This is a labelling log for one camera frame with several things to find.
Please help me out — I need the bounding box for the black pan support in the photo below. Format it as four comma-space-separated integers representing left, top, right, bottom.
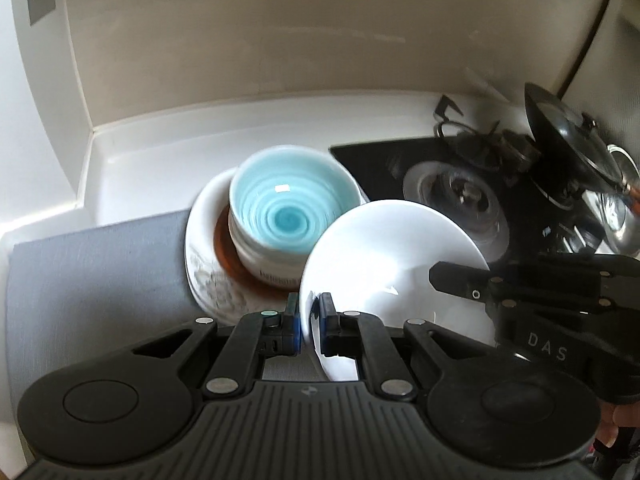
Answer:
434, 94, 502, 161

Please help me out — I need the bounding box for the white bowl blue patterned rim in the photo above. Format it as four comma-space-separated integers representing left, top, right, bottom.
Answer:
298, 200, 499, 382

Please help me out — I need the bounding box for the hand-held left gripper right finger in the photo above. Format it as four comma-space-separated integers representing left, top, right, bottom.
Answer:
312, 292, 501, 402

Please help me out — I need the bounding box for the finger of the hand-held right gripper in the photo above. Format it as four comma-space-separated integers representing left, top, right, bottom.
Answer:
429, 255, 618, 313

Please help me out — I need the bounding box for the blue swirl bowl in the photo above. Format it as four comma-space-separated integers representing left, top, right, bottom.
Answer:
227, 145, 362, 267

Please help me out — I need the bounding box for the black glass gas stove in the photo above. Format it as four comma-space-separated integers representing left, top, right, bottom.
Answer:
329, 132, 640, 283

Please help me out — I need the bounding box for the steel gas burner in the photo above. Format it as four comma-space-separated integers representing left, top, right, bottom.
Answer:
402, 160, 512, 264

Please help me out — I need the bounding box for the person's right hand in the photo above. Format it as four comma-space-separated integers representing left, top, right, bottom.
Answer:
594, 401, 632, 467

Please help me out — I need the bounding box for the cream bowl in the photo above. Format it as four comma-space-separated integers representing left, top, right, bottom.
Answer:
229, 220, 307, 292

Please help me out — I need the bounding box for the white square floral plate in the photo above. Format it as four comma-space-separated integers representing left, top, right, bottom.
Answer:
184, 167, 372, 328

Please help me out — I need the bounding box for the dark cooking pot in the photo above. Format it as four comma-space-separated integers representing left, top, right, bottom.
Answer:
523, 82, 640, 257

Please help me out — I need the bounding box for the brown round plate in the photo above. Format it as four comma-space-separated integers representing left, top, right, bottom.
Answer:
214, 207, 302, 302

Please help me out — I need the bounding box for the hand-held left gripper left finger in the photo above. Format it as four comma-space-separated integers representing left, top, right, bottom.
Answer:
132, 292, 303, 396

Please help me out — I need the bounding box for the grey mat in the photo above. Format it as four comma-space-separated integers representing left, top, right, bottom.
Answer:
5, 210, 212, 402

